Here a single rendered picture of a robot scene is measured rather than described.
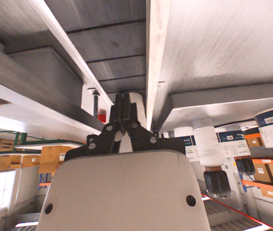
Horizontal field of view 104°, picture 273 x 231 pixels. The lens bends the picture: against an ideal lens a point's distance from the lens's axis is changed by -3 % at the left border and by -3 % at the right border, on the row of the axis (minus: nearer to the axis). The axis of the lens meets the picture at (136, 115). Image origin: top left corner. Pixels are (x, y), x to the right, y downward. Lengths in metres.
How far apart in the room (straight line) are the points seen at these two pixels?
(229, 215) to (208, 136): 5.93
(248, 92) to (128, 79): 0.37
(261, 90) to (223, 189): 0.35
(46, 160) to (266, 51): 2.24
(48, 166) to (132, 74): 2.04
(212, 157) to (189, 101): 0.26
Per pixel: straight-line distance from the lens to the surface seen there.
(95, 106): 0.30
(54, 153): 2.12
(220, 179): 0.55
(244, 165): 0.93
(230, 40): 0.27
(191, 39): 0.23
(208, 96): 0.39
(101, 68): 0.17
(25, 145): 2.28
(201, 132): 0.54
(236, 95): 0.44
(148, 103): 0.19
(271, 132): 0.68
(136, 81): 0.19
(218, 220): 6.15
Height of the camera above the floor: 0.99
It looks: 18 degrees down
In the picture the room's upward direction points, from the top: 175 degrees clockwise
